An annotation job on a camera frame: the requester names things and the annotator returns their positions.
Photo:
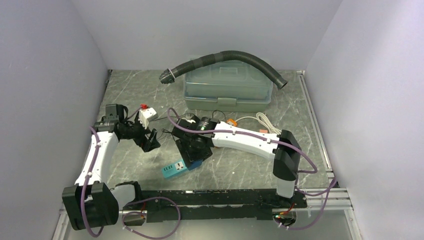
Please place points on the blue cube socket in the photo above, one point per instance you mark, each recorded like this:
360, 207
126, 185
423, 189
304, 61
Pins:
195, 164

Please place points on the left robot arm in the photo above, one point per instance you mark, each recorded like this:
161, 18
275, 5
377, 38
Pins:
106, 135

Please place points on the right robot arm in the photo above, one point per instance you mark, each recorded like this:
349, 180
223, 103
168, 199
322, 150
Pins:
197, 136

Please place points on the orange power strip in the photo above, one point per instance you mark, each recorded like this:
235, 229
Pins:
232, 122

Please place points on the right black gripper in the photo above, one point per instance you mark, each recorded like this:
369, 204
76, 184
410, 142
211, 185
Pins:
183, 145

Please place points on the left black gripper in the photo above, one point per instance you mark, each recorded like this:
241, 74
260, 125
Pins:
146, 144

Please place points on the aluminium rail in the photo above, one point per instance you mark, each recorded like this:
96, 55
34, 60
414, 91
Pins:
104, 204

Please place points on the translucent green storage box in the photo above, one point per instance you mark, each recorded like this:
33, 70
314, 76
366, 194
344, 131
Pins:
231, 86

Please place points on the teal power strip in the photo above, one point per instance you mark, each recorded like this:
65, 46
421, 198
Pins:
174, 169

